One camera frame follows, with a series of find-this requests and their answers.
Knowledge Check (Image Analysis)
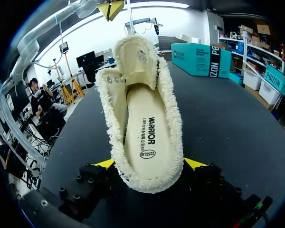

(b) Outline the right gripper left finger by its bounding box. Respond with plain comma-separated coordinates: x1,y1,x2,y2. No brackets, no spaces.
58,158,121,223

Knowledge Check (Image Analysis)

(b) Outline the person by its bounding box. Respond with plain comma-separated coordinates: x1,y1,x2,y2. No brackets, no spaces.
28,77,69,124

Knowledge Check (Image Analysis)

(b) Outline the cream fringed canvas shoe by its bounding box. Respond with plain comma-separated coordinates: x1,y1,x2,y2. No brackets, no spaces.
95,35,185,194

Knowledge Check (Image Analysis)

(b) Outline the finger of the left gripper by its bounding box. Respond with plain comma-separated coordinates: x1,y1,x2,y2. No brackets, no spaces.
108,0,125,22
97,1,109,21

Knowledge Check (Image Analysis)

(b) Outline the cream shoe insole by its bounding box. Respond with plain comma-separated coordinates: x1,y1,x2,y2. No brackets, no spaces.
123,84,172,182

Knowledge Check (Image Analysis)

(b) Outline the white cable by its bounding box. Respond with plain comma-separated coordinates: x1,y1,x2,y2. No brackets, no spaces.
58,21,65,52

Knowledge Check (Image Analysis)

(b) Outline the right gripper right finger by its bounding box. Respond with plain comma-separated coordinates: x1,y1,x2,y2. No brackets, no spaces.
182,157,244,214

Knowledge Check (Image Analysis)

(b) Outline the large teal box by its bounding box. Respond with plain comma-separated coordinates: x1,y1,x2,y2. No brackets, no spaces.
171,42,232,79

